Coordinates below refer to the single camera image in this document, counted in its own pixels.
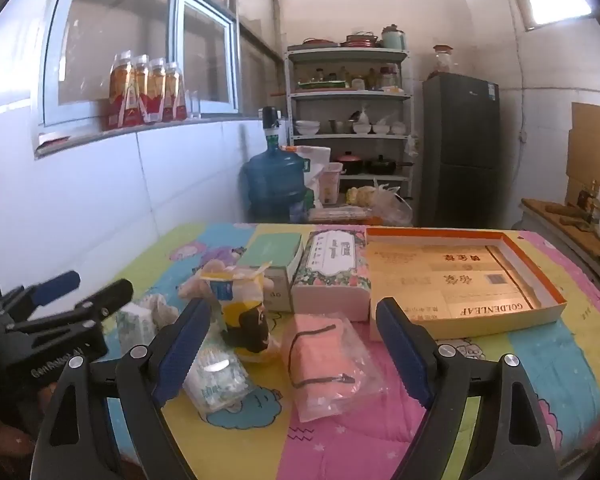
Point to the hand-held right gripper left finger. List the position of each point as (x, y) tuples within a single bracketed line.
[(180, 355)]

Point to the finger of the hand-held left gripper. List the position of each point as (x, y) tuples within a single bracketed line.
[(55, 285), (110, 296)]

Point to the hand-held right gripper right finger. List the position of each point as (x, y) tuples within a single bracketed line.
[(405, 355)]

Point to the pink plush bear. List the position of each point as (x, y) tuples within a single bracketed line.
[(195, 287)]

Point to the yellow black packaged soft toy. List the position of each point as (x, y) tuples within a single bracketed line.
[(247, 327)]

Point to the pink cloth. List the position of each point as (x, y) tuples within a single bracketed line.
[(320, 355)]

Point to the orange cardboard box tray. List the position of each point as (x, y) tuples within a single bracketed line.
[(455, 280)]

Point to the floral tissue pack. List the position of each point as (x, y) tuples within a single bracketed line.
[(330, 280)]

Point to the colourful cartoon printed blanket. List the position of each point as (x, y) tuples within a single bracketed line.
[(340, 440)]

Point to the mint green tissue box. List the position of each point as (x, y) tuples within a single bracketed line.
[(272, 255)]

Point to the clear plastic bag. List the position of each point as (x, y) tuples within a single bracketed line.
[(395, 205)]

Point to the wrapped noodle bundle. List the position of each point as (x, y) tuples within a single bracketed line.
[(340, 215)]

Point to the yellow corn cobs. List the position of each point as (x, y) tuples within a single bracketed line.
[(362, 195)]

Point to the grey kitchen counter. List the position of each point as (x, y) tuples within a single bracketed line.
[(530, 227)]

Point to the pink plastic bin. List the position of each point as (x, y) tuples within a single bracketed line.
[(330, 182)]

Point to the black cooking pot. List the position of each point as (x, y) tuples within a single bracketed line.
[(382, 165)]

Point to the blue water jug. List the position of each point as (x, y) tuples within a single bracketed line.
[(275, 180)]

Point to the wooden cutting board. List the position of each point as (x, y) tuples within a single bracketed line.
[(550, 217)]

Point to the red cooking pot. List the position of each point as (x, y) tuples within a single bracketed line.
[(349, 162)]

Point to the amber bottle red label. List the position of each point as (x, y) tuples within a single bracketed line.
[(174, 91), (140, 90), (156, 90), (120, 90)]

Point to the clear drinking glass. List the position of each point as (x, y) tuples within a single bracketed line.
[(193, 105)]

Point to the small hanging plastic bag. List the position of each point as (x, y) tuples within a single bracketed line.
[(414, 145)]

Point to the brown wooden stick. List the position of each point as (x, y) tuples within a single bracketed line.
[(557, 207)]

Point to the white sack green print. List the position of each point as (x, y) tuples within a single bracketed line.
[(312, 160)]

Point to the dark grey refrigerator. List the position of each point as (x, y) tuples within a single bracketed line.
[(460, 125)]

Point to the black water pump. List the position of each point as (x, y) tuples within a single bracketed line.
[(270, 120)]

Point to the white plastic bag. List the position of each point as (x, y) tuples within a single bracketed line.
[(362, 120)]

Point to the grey sliding window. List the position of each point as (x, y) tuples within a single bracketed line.
[(176, 60)]

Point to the stack of white bowls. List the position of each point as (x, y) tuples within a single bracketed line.
[(306, 127)]

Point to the row of glass jars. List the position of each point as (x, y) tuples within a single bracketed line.
[(387, 77)]

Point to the brown cardboard sheets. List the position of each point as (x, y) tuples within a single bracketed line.
[(595, 145)]

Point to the green tray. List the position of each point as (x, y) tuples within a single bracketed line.
[(320, 84)]

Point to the glass jar red lid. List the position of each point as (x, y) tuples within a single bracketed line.
[(442, 60)]

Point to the grey metal shelf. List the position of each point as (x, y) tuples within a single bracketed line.
[(345, 54)]

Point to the mint green canister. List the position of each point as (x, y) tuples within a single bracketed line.
[(393, 39)]

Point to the red round basket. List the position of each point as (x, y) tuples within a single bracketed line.
[(360, 41)]

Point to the red flat tray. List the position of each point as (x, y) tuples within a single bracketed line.
[(320, 42)]

